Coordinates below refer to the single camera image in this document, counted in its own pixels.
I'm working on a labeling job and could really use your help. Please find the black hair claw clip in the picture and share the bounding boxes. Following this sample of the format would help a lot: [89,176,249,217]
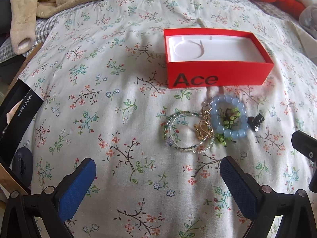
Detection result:
[247,113,265,132]

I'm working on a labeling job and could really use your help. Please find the green bead bracelet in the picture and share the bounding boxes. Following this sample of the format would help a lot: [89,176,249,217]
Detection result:
[213,107,241,149]

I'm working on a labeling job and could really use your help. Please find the thin multicolour bead bracelet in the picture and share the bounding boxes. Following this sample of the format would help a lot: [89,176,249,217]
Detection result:
[161,111,215,154]

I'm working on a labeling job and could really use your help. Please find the gold ring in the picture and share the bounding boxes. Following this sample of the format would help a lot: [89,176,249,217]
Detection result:
[193,120,215,140]

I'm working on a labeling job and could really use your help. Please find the blue bead bracelet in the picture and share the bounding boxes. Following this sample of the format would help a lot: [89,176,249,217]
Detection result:
[209,94,249,140]

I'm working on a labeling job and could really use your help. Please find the black iQOO box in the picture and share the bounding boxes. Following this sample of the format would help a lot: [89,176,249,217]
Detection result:
[1,80,44,165]

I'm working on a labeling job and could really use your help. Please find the gold silver earring cluster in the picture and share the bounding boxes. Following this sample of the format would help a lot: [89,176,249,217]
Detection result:
[201,98,213,121]

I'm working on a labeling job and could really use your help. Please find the crumpled white patterned cloth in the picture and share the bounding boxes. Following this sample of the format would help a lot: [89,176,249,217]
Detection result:
[299,0,317,39]

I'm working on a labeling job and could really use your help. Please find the red Ace box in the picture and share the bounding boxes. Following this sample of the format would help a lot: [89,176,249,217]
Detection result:
[163,28,274,89]

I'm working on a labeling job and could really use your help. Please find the floral bed sheet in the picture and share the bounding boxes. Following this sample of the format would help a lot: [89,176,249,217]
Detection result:
[20,0,316,237]

